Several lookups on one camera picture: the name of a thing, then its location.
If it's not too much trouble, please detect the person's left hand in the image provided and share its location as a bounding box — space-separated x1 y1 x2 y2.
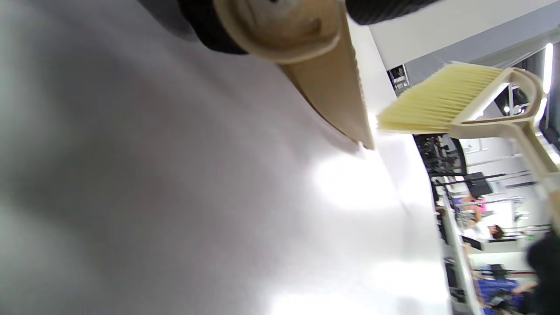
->
177 0 438 55

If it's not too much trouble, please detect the person's right hand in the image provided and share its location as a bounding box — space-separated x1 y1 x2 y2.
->
527 234 560 315

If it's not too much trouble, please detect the beige plastic dustpan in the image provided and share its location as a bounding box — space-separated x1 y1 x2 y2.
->
213 0 375 150

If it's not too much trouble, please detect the white partition board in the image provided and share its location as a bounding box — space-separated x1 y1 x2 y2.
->
367 0 560 70

